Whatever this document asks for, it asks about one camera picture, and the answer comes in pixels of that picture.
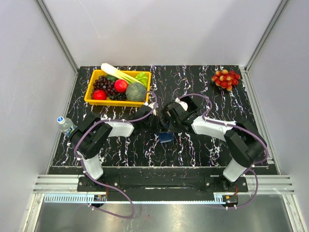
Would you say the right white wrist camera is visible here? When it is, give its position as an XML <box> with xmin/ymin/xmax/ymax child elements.
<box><xmin>175</xmin><ymin>98</ymin><xmax>188</xmax><ymax>111</ymax></box>

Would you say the green cantaloupe melon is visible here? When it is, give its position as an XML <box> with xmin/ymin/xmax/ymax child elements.
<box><xmin>126</xmin><ymin>82</ymin><xmax>147</xmax><ymax>102</ymax></box>

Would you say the blue card holder wallet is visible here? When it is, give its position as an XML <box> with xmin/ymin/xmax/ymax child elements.
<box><xmin>158</xmin><ymin>131</ymin><xmax>174</xmax><ymax>144</ymax></box>

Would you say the red apple upper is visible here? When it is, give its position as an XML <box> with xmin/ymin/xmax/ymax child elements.
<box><xmin>114</xmin><ymin>79</ymin><xmax>128</xmax><ymax>93</ymax></box>

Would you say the clear water bottle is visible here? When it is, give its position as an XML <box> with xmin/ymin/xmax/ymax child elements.
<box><xmin>57</xmin><ymin>116</ymin><xmax>76</xmax><ymax>137</ymax></box>

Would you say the red apple lower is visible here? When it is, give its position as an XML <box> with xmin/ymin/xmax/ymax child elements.
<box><xmin>92</xmin><ymin>89</ymin><xmax>107</xmax><ymax>101</ymax></box>

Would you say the dark blue grape bunch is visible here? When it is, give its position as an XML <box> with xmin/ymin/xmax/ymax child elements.
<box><xmin>109</xmin><ymin>93</ymin><xmax>127</xmax><ymax>101</ymax></box>

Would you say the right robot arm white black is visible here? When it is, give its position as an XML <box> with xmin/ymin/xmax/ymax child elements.
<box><xmin>159</xmin><ymin>101</ymin><xmax>269</xmax><ymax>191</ymax></box>

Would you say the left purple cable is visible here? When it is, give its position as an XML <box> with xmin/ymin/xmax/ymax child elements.
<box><xmin>73</xmin><ymin>90</ymin><xmax>159</xmax><ymax>218</ymax></box>

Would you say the green avocado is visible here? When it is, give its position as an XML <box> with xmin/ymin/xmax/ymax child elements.
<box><xmin>106</xmin><ymin>75</ymin><xmax>117</xmax><ymax>81</ymax></box>

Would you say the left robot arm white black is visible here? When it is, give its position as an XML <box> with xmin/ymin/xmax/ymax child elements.
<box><xmin>69</xmin><ymin>103</ymin><xmax>158</xmax><ymax>191</ymax></box>

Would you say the white daikon radish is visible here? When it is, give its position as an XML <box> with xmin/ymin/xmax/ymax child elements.
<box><xmin>101</xmin><ymin>63</ymin><xmax>139</xmax><ymax>84</ymax></box>

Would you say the purple grape bunch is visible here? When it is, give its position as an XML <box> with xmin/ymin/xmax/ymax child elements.
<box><xmin>92</xmin><ymin>75</ymin><xmax>116</xmax><ymax>96</ymax></box>

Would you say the green lettuce leaf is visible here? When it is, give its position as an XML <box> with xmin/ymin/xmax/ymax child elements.
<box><xmin>135</xmin><ymin>72</ymin><xmax>149</xmax><ymax>88</ymax></box>

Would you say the red lychee bunch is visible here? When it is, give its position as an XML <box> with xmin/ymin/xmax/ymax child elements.
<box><xmin>211</xmin><ymin>69</ymin><xmax>240</xmax><ymax>91</ymax></box>

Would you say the black card tray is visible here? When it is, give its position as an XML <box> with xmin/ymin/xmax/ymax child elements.
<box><xmin>180</xmin><ymin>96</ymin><xmax>200</xmax><ymax>113</ymax></box>

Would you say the yellow plastic bin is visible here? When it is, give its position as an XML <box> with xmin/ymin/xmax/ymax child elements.
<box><xmin>84</xmin><ymin>70</ymin><xmax>152</xmax><ymax>107</ymax></box>

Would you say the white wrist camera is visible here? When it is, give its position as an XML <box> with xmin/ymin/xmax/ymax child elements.
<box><xmin>142</xmin><ymin>102</ymin><xmax>157</xmax><ymax>116</ymax></box>
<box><xmin>175</xmin><ymin>98</ymin><xmax>188</xmax><ymax>111</ymax></box>

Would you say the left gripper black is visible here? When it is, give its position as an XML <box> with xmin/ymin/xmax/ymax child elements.
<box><xmin>141</xmin><ymin>113</ymin><xmax>167</xmax><ymax>135</ymax></box>

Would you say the red apple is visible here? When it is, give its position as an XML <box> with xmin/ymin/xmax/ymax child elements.
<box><xmin>92</xmin><ymin>89</ymin><xmax>107</xmax><ymax>101</ymax></box>
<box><xmin>114</xmin><ymin>79</ymin><xmax>128</xmax><ymax>93</ymax></box>

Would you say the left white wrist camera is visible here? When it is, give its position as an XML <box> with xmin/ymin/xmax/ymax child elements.
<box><xmin>142</xmin><ymin>102</ymin><xmax>157</xmax><ymax>116</ymax></box>

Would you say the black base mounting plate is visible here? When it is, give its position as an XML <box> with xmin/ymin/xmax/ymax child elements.
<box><xmin>77</xmin><ymin>167</ymin><xmax>248</xmax><ymax>202</ymax></box>

